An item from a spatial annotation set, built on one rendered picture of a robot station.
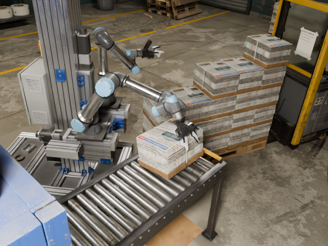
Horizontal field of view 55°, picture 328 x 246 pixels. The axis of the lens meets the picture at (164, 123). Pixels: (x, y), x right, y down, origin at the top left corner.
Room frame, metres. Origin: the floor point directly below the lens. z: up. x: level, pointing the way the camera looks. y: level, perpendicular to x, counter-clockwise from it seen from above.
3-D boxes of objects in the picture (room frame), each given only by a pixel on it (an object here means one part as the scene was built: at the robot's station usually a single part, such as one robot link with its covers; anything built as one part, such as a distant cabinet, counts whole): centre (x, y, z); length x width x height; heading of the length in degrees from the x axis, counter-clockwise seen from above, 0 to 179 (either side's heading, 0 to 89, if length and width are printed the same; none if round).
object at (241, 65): (3.02, -0.75, 1.06); 0.37 x 0.28 x 0.01; 25
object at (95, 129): (2.07, 0.58, 0.87); 0.15 x 0.15 x 0.10
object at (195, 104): (2.83, -0.38, 0.42); 1.17 x 0.39 x 0.83; 117
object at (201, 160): (1.88, -0.21, 0.77); 0.47 x 0.05 x 0.05; 48
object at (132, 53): (2.78, 0.34, 1.21); 0.11 x 0.08 x 0.09; 111
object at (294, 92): (3.52, -1.75, 0.40); 0.69 x 0.55 x 0.80; 27
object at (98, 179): (1.61, 0.36, 0.74); 1.34 x 0.05 x 0.12; 138
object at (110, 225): (1.25, 0.35, 0.77); 0.47 x 0.05 x 0.05; 48
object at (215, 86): (2.89, -0.50, 0.95); 0.38 x 0.29 x 0.23; 27
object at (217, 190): (1.76, -0.44, 0.34); 0.06 x 0.06 x 0.68; 48
